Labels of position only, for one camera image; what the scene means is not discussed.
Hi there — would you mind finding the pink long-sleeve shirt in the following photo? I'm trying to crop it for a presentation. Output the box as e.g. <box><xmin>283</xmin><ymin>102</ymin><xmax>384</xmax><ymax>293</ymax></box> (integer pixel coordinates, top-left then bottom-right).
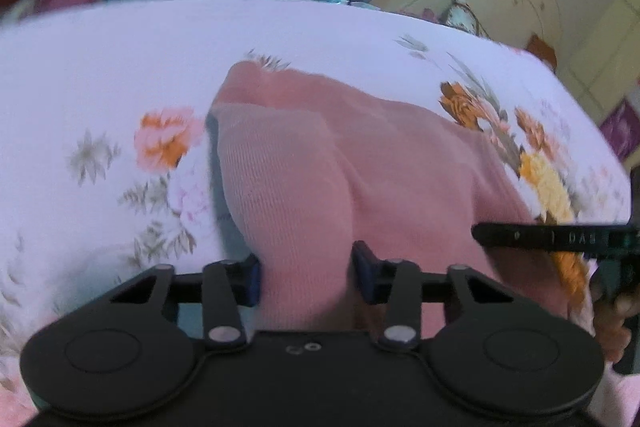
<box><xmin>210</xmin><ymin>62</ymin><xmax>570</xmax><ymax>331</ymax></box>

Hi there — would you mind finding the person's hand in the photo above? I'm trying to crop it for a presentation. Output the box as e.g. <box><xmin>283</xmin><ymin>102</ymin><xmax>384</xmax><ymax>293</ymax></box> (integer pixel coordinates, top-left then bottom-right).
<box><xmin>590</xmin><ymin>275</ymin><xmax>639</xmax><ymax>363</ymax></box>

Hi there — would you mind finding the white floral bed sheet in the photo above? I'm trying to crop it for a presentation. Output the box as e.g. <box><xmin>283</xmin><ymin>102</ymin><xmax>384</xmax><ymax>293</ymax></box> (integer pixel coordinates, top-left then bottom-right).
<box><xmin>1</xmin><ymin>0</ymin><xmax>630</xmax><ymax>426</ymax></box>

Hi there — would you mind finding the cream wardrobe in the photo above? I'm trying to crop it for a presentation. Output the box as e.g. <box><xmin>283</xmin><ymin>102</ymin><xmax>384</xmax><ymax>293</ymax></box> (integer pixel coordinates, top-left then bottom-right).
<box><xmin>558</xmin><ymin>0</ymin><xmax>639</xmax><ymax>124</ymax></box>

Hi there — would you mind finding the orange patterned pillow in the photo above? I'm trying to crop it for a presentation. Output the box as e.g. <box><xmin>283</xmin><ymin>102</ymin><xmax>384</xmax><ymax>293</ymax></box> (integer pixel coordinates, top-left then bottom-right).
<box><xmin>526</xmin><ymin>34</ymin><xmax>558</xmax><ymax>72</ymax></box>

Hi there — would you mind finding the patterned cushion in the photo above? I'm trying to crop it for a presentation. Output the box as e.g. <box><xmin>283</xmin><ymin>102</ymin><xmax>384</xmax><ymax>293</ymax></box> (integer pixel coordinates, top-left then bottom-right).
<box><xmin>442</xmin><ymin>0</ymin><xmax>489</xmax><ymax>39</ymax></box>

